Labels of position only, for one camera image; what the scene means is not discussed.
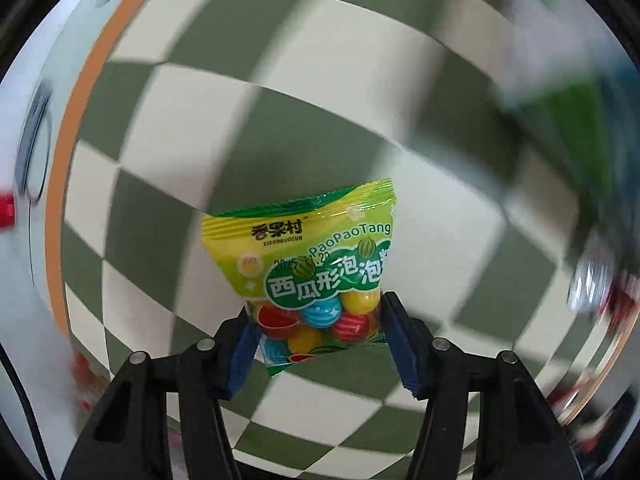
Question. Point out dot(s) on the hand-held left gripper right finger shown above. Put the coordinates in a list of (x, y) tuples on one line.
[(402, 350)]

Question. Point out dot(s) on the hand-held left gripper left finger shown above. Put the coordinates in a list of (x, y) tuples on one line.
[(240, 355)]

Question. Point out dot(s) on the green bubble gum packet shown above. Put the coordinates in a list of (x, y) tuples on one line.
[(300, 240)]

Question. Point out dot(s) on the blurred green packets pile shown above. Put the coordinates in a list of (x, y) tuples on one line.
[(570, 125)]

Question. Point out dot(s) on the green white checkered table mat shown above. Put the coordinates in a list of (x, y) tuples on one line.
[(165, 110)]

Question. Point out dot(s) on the red soda can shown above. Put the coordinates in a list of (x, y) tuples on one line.
[(6, 210)]

